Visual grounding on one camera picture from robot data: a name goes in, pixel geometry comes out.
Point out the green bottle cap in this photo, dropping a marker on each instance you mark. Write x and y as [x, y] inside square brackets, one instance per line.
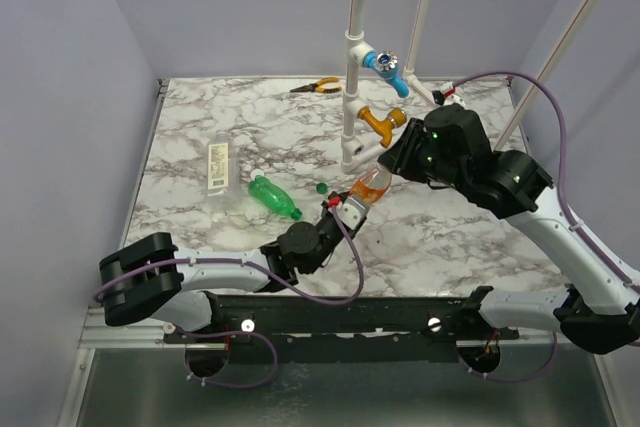
[321, 188]

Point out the brass yellow faucet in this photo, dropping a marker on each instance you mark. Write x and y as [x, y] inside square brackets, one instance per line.
[384, 128]

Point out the orange label tea bottle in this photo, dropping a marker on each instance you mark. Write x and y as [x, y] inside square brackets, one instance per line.
[372, 186]

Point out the yellow handled pliers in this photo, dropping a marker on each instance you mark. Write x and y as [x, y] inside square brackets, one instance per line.
[327, 85]

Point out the clear square water bottle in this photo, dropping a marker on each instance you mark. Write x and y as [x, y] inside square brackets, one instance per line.
[222, 175]

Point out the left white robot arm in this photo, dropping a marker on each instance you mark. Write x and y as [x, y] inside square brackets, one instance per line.
[154, 278]

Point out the blue plastic faucet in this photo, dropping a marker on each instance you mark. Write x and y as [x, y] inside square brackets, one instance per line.
[385, 65]

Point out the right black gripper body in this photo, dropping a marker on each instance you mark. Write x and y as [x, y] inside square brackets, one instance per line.
[400, 151]

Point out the green plastic bottle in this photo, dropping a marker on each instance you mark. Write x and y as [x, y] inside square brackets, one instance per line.
[274, 198]

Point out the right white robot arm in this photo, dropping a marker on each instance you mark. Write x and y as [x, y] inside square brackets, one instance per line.
[598, 310]

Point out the white round bottle cap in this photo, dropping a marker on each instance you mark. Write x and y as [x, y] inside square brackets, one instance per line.
[258, 175]

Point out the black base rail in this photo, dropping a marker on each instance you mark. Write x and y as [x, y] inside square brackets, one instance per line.
[256, 330]

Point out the white PVC pipe frame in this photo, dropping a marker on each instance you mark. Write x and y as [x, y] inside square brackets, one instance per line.
[360, 55]

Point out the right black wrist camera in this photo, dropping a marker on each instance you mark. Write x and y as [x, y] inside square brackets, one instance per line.
[457, 122]

